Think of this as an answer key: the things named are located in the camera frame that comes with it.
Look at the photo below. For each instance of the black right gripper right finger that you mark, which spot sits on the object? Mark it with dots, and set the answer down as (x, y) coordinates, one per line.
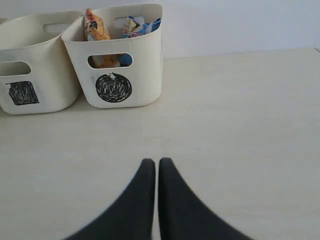
(182, 215)

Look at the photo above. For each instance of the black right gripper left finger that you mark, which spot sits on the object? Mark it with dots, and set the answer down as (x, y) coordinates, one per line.
(130, 217)

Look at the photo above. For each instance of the orange instant noodle bag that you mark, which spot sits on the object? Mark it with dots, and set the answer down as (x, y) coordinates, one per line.
(95, 30)

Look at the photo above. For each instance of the blue instant noodle bag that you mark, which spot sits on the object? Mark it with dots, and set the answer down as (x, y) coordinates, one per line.
(135, 26)

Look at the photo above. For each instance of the cream bin with circle mark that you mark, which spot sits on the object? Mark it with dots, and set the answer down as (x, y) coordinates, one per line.
(136, 85)

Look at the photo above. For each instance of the cream bin with square mark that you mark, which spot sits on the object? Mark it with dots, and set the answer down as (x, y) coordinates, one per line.
(36, 73)

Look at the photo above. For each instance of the cream bin with triangle mark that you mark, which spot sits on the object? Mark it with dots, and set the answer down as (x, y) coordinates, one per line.
(3, 20)

